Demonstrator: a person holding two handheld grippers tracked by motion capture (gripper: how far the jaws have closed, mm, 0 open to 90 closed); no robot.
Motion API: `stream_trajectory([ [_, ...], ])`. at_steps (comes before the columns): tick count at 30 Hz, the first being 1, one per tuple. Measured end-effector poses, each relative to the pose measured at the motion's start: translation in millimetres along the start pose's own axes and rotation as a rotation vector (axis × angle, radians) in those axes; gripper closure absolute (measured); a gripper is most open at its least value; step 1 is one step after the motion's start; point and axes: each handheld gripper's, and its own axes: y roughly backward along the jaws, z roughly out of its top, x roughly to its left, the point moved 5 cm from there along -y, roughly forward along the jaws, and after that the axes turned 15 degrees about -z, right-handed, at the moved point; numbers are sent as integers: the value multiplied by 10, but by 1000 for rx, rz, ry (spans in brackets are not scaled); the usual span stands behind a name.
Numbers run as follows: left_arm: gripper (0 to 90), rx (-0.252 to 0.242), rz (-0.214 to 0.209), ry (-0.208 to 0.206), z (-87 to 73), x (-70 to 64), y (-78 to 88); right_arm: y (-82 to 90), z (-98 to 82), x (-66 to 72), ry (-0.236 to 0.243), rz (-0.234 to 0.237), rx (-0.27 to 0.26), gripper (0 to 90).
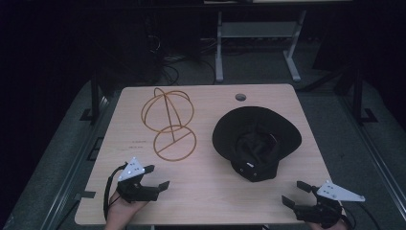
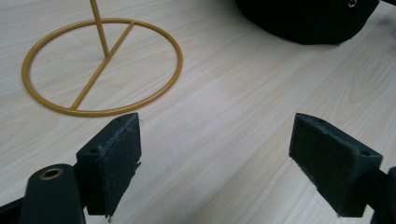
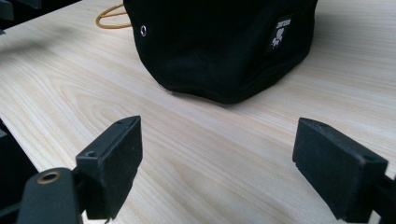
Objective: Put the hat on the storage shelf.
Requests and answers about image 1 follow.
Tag person's left hand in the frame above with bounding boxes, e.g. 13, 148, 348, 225
104, 194, 148, 230

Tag black bucket hat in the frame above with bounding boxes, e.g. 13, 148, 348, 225
212, 105, 303, 183

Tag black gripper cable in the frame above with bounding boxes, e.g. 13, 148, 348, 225
340, 200, 381, 230
102, 162, 129, 221

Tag grey metal floor rail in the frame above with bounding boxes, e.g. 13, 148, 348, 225
39, 95, 111, 230
339, 94, 406, 221

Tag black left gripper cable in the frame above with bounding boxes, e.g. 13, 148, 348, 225
102, 162, 129, 221

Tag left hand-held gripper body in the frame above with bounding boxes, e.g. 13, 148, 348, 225
116, 156, 161, 204

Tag black metal stand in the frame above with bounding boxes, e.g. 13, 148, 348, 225
333, 61, 379, 126
79, 68, 103, 124

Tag black floor cables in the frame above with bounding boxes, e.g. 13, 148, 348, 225
145, 18, 218, 86

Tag person's right hand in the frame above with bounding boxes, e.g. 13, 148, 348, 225
307, 219, 350, 230

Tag gold wire hat stand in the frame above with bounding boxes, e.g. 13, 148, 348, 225
141, 87, 197, 163

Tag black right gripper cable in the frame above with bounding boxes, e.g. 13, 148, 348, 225
340, 200, 381, 230

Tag grey metal table frame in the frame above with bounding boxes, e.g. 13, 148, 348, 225
214, 9, 307, 83

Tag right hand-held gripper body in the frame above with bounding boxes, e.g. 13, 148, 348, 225
294, 179, 366, 229

